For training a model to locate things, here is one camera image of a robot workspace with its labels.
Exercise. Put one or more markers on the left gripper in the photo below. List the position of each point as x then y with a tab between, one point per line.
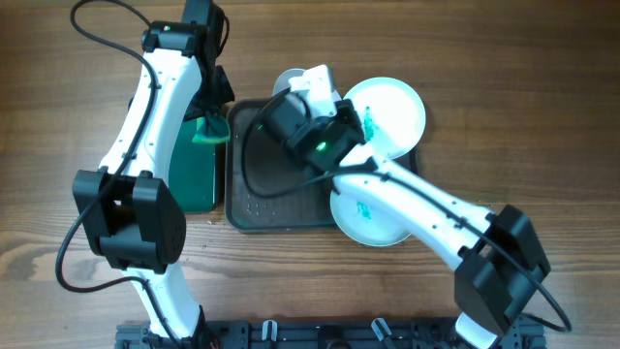
222	94

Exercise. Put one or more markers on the pale blue plate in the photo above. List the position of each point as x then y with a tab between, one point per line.
365	224

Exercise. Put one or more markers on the white plate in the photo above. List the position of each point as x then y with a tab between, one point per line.
391	114
286	82

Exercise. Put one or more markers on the black tray with green water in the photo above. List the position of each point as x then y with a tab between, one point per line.
194	169

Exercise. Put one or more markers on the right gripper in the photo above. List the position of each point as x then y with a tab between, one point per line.
350	118

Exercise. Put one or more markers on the green yellow sponge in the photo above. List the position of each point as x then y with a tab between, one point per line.
212	128

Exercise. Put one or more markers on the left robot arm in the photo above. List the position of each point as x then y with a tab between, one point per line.
125	207

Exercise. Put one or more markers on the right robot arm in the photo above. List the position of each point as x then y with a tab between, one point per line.
497	259

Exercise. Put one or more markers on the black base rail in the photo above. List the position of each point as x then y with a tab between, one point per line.
422	333

